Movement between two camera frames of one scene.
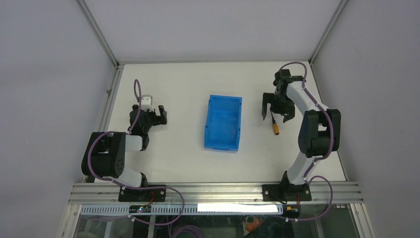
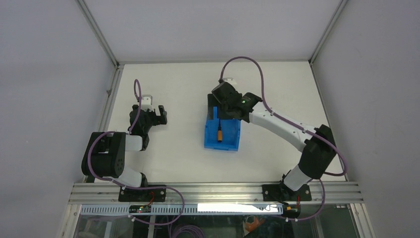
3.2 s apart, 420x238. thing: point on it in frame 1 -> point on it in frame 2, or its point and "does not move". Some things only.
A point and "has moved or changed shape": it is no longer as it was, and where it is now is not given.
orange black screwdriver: [276, 128] has moved or changed shape
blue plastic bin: [223, 123] does not move
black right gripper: [288, 110] -> [213, 102]
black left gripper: [157, 119] does not move
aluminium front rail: [322, 192] does not move
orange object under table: [253, 226] does not move
